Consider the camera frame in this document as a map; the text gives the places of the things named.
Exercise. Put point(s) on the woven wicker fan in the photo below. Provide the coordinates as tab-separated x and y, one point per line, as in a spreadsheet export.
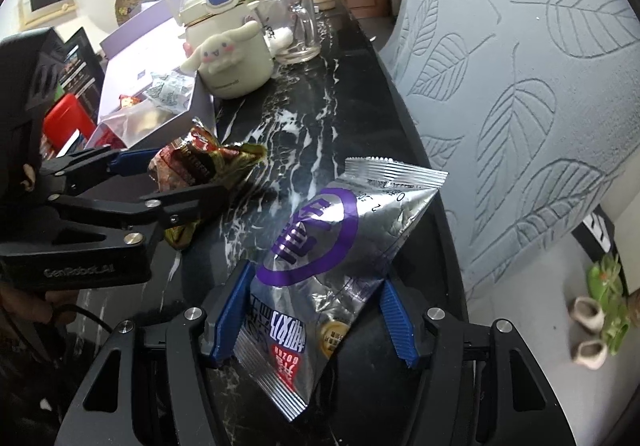
130	1

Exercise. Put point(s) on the brown gold snack packet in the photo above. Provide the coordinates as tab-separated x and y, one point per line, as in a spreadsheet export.
200	159

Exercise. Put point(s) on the small white pot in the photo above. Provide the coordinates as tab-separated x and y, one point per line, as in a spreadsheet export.
590	355
587	313

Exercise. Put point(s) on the clear glass mug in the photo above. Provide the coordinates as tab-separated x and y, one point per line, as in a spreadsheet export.
300	51

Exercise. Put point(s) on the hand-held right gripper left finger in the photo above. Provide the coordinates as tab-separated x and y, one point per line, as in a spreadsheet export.
235	306

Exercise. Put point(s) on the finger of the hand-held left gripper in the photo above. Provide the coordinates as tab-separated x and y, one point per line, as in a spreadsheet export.
132	159
190	203

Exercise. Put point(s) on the beige wall intercom panel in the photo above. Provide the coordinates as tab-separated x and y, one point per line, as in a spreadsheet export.
47	1

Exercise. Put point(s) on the white blue box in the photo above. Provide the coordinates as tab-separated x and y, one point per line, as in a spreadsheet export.
70	141

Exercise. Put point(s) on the silver patterned packet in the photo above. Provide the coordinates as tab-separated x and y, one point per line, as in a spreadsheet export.
170	89

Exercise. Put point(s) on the red bottle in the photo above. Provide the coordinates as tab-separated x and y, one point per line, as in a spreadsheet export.
65	119

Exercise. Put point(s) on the silver purple print snack packet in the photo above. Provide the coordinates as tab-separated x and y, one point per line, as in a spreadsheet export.
320	236

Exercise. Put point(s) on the black white striped box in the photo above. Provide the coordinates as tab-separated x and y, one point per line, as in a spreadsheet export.
597	231

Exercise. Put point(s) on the lavender gift box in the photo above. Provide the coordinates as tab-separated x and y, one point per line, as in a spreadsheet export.
140	51

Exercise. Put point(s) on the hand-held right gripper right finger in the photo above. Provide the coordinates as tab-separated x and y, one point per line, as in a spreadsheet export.
397	321

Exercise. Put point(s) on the grey leaf pattern chair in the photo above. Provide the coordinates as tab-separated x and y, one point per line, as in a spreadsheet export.
525	101

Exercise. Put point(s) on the black printed box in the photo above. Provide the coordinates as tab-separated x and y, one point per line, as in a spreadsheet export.
80	61

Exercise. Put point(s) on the person's left hand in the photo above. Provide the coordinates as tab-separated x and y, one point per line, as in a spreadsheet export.
25	308

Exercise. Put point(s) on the cream cartoon dog bottle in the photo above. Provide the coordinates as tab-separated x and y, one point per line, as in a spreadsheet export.
235	71

